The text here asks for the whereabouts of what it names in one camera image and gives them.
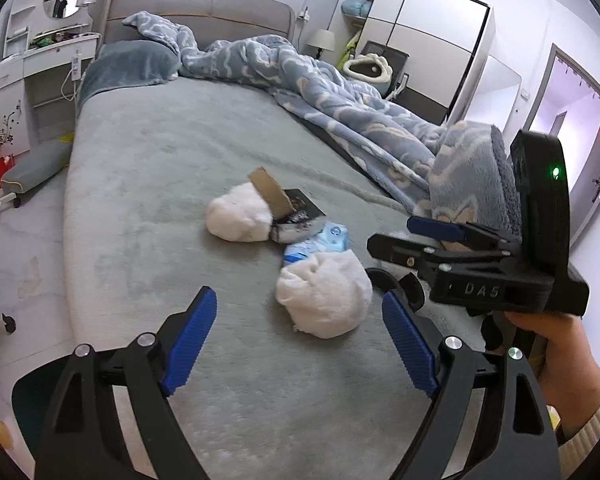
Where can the white wardrobe with black frame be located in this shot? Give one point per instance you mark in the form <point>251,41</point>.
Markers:
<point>446,43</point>

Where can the person's right hand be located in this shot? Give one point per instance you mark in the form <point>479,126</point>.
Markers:
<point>570,377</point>

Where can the grey upholstered headboard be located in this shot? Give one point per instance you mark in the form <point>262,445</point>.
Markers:
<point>210,20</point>

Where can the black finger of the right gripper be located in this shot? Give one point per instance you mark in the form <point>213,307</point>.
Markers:
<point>475,255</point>

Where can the blue white tissue packet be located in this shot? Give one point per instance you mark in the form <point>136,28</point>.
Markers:
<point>333,237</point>

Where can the cream sweater sleeve forearm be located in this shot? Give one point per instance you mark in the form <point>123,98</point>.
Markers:
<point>575,450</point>

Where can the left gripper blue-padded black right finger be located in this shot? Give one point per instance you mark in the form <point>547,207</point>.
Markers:
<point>513,438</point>

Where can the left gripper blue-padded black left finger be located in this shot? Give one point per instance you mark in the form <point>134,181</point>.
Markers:
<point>81,436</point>

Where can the white vanity desk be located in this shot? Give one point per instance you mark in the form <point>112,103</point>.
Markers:
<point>37,95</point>

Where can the dark green trash bin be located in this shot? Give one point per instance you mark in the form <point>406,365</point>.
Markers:
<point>30,409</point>

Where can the grey-blue pillow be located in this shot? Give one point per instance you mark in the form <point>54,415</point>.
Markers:
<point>128,64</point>

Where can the white pet bed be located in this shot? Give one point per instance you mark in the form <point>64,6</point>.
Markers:
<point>371,68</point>

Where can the white sock ball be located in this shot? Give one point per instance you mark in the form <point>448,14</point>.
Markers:
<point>240,216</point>
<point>326,295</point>

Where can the white bedside lamp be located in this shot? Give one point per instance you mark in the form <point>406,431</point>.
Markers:
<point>322,40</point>

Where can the white power strip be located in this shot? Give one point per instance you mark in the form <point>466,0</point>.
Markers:
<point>76,68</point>

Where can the blue cloud-pattern blanket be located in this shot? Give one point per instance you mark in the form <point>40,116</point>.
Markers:
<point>455,173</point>

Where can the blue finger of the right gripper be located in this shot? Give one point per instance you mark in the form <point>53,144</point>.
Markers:
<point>440,229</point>

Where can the brown cardboard tube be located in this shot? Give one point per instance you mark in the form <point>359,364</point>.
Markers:
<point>272,193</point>

